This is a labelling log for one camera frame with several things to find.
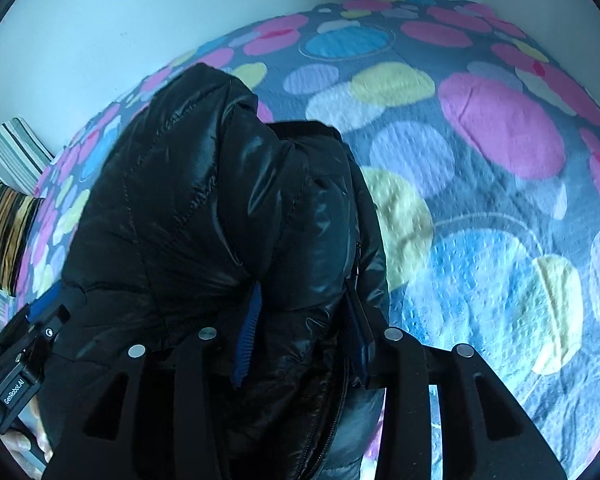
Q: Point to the white grey striped bedding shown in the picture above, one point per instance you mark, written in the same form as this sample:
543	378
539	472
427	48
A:
15	155

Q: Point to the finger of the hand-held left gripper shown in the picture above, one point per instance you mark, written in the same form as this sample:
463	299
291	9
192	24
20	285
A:
49	297

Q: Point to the person's left hand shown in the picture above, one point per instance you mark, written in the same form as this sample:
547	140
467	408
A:
27	447

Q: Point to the black puffer jacket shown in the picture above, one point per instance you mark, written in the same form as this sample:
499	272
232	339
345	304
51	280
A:
180	200

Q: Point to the black yellow striped pillow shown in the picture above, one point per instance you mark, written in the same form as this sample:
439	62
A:
5	230

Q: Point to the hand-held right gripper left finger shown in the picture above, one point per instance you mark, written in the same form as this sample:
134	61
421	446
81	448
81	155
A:
247	332

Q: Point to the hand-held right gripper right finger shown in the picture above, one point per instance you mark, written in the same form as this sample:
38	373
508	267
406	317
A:
362	342

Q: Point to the polka-dot bed cover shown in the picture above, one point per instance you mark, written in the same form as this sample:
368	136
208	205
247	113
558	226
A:
480	210

